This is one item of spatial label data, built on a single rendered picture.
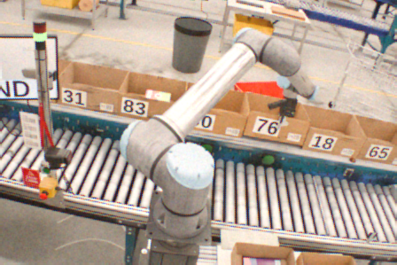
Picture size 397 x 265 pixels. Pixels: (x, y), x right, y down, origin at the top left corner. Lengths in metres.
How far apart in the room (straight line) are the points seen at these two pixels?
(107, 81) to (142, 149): 1.34
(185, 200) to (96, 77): 1.52
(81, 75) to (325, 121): 1.72
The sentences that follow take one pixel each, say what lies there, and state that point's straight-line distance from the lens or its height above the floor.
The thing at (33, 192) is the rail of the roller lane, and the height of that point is 0.73.
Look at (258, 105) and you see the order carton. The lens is 2.39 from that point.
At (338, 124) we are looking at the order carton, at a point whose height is 0.95.
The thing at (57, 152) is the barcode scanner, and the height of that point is 1.09.
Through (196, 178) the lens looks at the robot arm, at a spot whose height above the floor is 1.44.
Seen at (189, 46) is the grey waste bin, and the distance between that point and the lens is 4.51.
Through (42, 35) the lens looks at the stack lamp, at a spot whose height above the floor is 1.61.
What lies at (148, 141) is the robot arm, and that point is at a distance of 1.12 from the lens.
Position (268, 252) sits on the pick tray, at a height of 0.80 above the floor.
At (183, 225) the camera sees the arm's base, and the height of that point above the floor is 1.24.
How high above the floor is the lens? 2.14
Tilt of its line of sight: 34 degrees down
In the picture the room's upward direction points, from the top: 12 degrees clockwise
